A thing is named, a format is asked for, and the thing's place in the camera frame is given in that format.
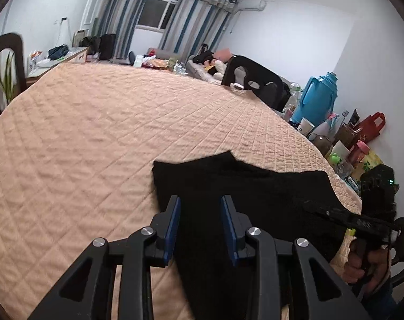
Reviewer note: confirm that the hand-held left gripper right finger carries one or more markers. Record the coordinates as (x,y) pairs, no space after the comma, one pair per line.
(228,226)

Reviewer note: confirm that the green toy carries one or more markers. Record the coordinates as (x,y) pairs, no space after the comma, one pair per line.
(335,158)

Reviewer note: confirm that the black bag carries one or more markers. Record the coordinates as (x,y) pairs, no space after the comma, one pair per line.
(58,52)

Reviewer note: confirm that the pink bottle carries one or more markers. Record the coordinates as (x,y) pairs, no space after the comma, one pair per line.
(359,151)

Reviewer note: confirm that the white air conditioner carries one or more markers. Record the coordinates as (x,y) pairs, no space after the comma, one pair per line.
(252,5)

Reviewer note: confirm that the green potted plant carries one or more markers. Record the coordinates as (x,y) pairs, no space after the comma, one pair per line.
(7,80)

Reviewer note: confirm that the window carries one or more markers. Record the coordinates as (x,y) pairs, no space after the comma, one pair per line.
(152,13)

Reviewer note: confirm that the peach quilted blanket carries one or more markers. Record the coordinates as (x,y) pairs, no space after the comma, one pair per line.
(88,140)

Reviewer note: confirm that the red bag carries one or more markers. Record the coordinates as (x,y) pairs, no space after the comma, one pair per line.
(368,128)

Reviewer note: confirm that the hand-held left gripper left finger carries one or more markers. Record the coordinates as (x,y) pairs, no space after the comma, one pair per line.
(172,233)

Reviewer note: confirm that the white desk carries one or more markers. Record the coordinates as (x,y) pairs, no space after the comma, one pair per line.
(52,68)

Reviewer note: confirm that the black pants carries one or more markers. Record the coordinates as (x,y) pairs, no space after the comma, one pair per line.
(205,186)

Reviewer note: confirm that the blue thermos jug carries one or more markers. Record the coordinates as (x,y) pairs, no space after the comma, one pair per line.
(317,106)

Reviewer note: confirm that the glass jar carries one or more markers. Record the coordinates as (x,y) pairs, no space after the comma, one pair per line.
(320,144)

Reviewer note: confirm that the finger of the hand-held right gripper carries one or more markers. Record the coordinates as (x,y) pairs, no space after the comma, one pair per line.
(338,216)

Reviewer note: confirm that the white paper cup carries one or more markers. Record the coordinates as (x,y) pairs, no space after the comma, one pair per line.
(305,127)

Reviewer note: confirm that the plush toy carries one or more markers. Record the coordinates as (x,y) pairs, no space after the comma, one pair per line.
(215,68)

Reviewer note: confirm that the person's right hand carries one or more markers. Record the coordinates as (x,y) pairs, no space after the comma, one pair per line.
(378,266)

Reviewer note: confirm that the striped curtain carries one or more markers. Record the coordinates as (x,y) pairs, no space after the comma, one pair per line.
(195,23)
(122,16)

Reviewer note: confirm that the wicker basket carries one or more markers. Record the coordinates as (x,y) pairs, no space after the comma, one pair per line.
(346,134)

